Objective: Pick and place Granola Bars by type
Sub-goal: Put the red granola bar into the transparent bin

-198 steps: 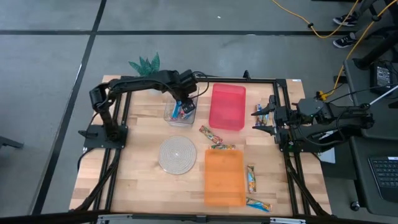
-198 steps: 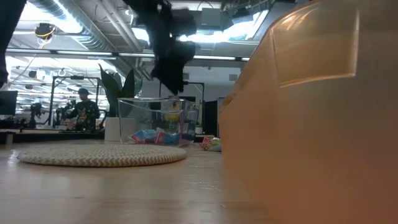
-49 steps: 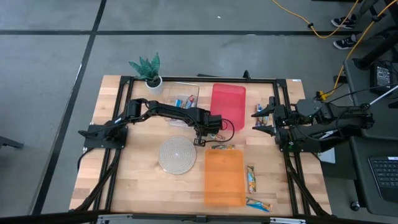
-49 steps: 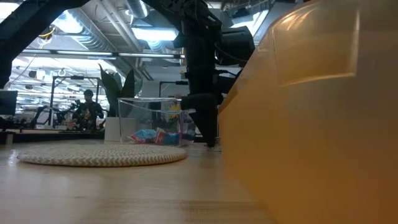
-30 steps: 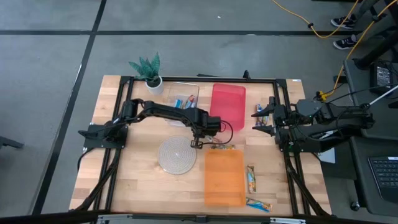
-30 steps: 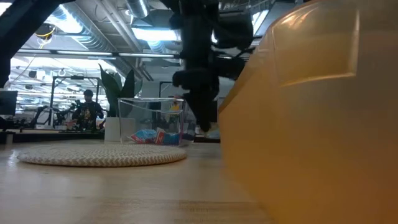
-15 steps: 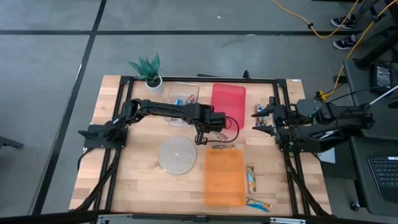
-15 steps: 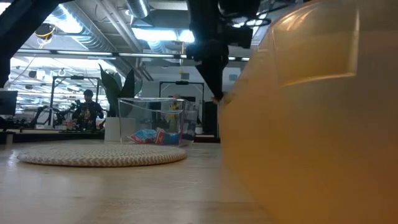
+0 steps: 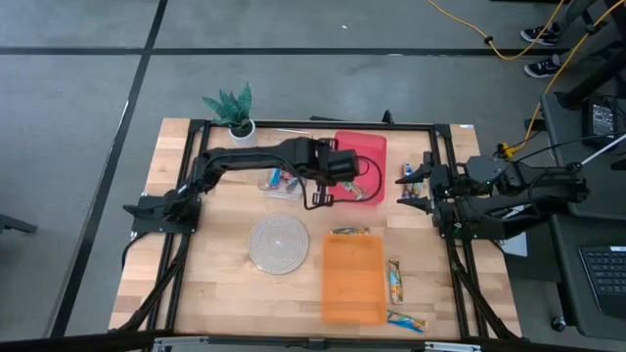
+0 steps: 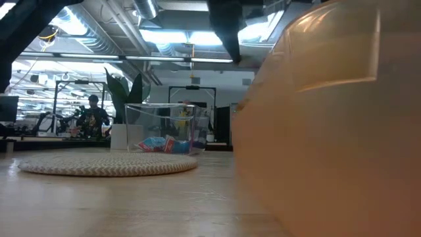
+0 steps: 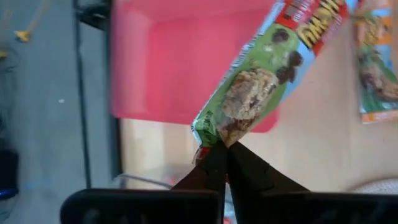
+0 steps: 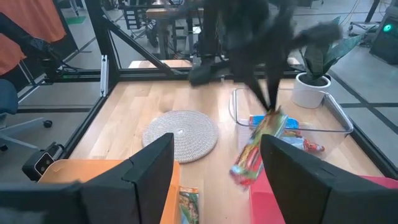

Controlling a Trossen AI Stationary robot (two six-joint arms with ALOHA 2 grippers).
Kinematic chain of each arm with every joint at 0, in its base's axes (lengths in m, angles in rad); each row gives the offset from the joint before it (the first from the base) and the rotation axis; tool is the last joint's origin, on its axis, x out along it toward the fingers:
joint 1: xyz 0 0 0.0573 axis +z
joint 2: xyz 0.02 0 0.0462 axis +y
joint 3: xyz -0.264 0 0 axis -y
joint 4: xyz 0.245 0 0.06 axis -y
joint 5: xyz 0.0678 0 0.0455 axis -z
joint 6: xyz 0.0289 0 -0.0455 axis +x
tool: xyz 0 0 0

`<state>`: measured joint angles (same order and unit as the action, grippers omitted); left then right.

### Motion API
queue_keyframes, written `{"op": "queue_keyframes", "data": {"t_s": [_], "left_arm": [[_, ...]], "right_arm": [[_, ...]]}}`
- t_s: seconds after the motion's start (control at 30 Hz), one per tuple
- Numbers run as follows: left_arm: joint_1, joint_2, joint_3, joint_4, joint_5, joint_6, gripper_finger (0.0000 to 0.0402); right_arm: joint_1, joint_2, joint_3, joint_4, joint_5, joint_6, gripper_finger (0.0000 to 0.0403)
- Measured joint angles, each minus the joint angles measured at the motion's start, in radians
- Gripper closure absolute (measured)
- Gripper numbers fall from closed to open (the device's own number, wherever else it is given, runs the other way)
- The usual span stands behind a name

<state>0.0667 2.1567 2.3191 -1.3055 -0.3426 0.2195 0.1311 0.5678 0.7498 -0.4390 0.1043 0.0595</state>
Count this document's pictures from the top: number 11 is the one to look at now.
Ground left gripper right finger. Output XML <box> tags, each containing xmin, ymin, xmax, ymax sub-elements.
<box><xmin>228</xmin><ymin>141</ymin><xmax>398</xmax><ymax>224</ymax></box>

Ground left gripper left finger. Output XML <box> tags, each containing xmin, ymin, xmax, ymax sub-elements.
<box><xmin>60</xmin><ymin>139</ymin><xmax>229</xmax><ymax>224</ymax></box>

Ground green red granola bar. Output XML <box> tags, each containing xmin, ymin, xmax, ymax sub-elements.
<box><xmin>191</xmin><ymin>0</ymin><xmax>351</xmax><ymax>149</ymax></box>

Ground green orange granola bar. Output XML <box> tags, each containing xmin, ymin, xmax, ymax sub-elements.
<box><xmin>353</xmin><ymin>0</ymin><xmax>398</xmax><ymax>124</ymax></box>

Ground round woven mat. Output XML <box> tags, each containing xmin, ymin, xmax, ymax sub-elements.
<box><xmin>345</xmin><ymin>177</ymin><xmax>398</xmax><ymax>195</ymax></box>

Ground red plastic bin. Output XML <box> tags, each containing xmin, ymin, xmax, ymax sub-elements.
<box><xmin>110</xmin><ymin>0</ymin><xmax>280</xmax><ymax>134</ymax></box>

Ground black aluminium table frame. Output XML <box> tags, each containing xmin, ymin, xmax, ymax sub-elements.
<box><xmin>73</xmin><ymin>0</ymin><xmax>124</xmax><ymax>189</ymax></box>

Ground yellow extension cable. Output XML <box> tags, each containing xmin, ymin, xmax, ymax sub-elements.
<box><xmin>0</xmin><ymin>27</ymin><xmax>32</xmax><ymax>60</ymax></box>

